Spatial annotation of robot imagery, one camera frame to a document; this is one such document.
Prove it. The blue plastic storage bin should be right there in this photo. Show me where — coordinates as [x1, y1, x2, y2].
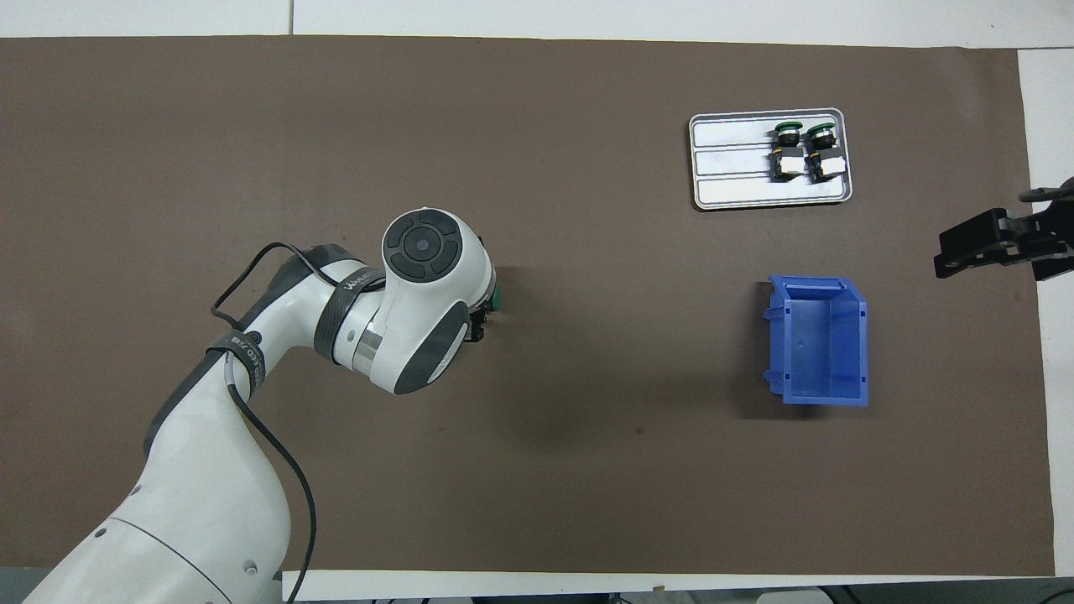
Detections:
[762, 274, 870, 409]

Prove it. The brown table mat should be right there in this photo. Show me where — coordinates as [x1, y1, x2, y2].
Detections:
[0, 35, 1056, 578]

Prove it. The silver metal tray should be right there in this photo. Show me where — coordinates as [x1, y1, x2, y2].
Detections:
[688, 107, 854, 211]

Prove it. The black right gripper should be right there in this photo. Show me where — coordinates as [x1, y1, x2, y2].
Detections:
[934, 201, 1074, 282]

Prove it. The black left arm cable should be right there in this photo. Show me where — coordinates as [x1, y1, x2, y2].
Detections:
[210, 242, 387, 604]

